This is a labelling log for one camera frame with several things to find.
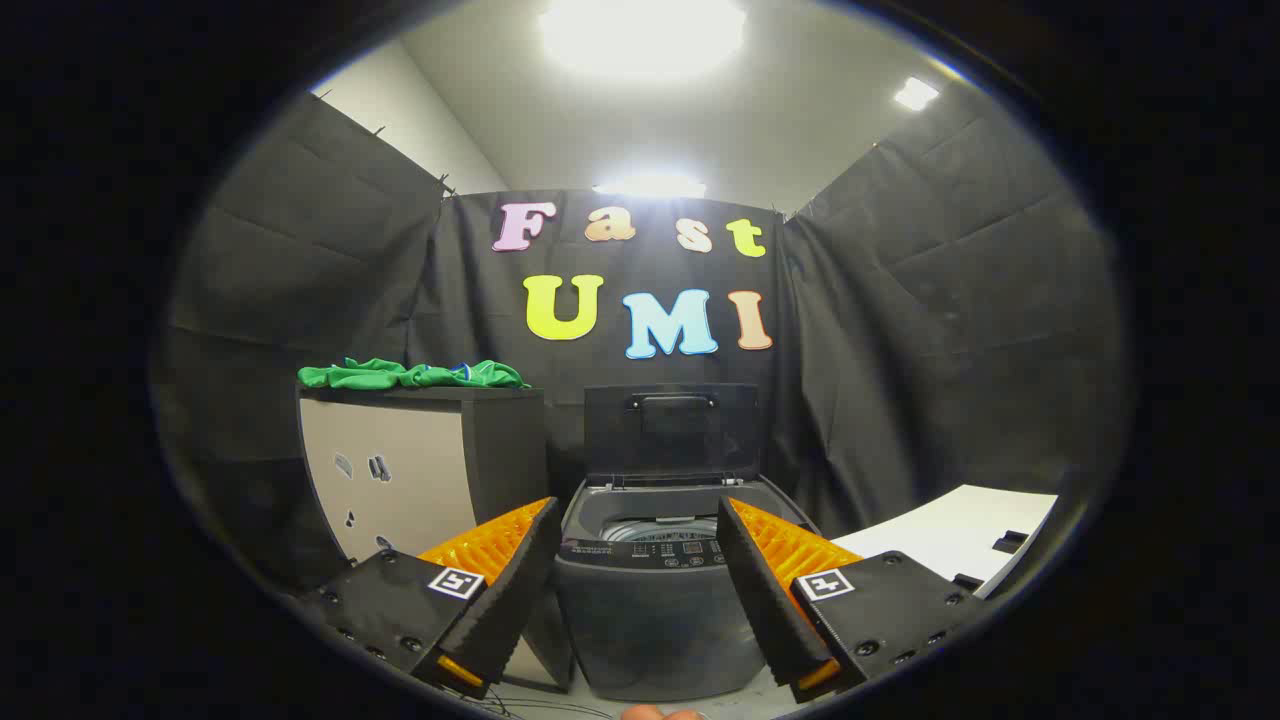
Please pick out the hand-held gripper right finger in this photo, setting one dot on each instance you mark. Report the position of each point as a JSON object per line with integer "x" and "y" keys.
{"x": 765, "y": 590}

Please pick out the ceiling light behind cloth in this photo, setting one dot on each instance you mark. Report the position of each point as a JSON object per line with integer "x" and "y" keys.
{"x": 650, "y": 186}

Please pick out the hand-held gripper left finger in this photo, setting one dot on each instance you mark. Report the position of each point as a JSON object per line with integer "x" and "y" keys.
{"x": 510, "y": 585}

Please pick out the large ceiling light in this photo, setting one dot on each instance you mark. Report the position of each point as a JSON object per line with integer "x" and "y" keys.
{"x": 640, "y": 35}

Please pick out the small black block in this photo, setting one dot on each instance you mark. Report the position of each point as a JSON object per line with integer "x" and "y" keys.
{"x": 1010, "y": 542}
{"x": 968, "y": 581}

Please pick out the grey washing machine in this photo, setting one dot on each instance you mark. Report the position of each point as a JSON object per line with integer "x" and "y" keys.
{"x": 650, "y": 620}

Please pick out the dark cabinet with beige door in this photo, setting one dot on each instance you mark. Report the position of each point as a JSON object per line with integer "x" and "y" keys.
{"x": 500, "y": 450}

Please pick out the black backdrop cloth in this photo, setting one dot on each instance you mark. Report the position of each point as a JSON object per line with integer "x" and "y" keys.
{"x": 930, "y": 320}

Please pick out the green polo shirt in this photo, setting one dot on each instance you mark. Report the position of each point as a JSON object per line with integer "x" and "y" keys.
{"x": 400, "y": 376}

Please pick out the small ceiling light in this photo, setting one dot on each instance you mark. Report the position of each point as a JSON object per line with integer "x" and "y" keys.
{"x": 916, "y": 93}

